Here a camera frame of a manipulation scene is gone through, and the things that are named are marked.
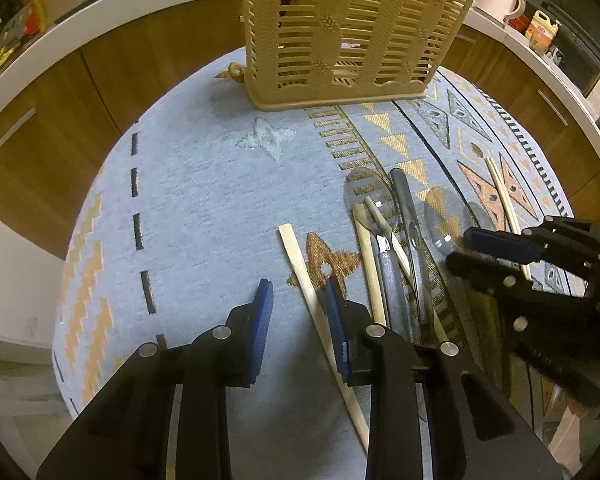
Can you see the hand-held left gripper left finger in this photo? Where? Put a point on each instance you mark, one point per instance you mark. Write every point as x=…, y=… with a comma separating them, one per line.
x=262, y=320

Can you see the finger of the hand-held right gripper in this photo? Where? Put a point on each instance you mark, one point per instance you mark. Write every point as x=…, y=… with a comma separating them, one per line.
x=475, y=272
x=495, y=242

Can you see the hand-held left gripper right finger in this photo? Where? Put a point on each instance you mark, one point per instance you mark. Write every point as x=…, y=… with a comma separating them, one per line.
x=336, y=330

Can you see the wooden chopstick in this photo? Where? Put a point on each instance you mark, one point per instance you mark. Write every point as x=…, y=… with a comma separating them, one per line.
x=377, y=215
x=300, y=270
x=502, y=195
x=370, y=270

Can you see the beige plastic slatted basket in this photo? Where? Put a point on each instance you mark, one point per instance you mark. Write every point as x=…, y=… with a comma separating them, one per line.
x=350, y=35

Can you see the blue patterned tablecloth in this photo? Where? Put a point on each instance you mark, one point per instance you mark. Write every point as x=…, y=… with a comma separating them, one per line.
x=205, y=210

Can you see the yellow oil bottle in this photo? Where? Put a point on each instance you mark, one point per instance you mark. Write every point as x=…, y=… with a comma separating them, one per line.
x=541, y=32

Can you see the wooden kitchen cabinet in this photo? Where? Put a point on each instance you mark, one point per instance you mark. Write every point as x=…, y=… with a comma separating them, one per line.
x=155, y=60

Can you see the dark sauce bottle yellow label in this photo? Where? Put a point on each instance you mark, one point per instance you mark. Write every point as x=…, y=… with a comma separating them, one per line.
x=5, y=42

